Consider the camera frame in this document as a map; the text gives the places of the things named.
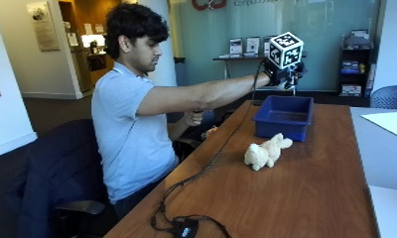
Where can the grey side table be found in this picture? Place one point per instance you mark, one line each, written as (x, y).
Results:
(384, 158)

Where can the framed display card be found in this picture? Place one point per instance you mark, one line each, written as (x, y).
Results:
(253, 45)
(237, 46)
(268, 44)

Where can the the person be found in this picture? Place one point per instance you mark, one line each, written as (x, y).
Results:
(129, 115)

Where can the blue mesh chair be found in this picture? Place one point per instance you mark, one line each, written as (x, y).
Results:
(392, 96)

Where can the dark blue office chair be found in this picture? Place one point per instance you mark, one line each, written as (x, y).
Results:
(58, 178)

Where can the white paper sheet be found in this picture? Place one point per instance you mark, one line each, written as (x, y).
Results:
(391, 123)

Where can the cream plush dog toy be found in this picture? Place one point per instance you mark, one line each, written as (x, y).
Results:
(266, 152)

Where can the white cube with black markers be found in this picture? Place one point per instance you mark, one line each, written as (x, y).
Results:
(286, 49)

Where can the narrow console table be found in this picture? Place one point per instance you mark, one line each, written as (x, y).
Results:
(241, 64)

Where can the wall poster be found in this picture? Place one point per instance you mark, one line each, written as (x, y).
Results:
(44, 25)

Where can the blue plastic bin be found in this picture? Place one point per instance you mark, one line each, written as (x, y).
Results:
(283, 117)

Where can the black bookshelf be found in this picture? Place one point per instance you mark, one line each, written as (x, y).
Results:
(355, 69)

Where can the black hub box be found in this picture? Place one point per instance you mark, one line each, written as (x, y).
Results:
(185, 227)

